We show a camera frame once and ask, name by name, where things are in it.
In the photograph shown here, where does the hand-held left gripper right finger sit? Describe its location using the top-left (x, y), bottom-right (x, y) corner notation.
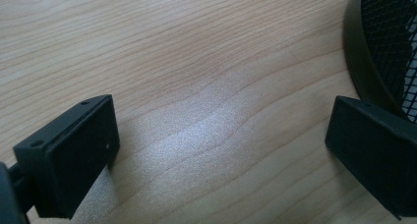
top-left (325, 95), bottom-right (417, 220)

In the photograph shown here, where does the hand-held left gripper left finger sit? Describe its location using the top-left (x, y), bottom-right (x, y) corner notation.
top-left (13, 93), bottom-right (121, 220)

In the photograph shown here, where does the black mesh basket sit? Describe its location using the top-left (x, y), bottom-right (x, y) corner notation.
top-left (342, 0), bottom-right (417, 124)

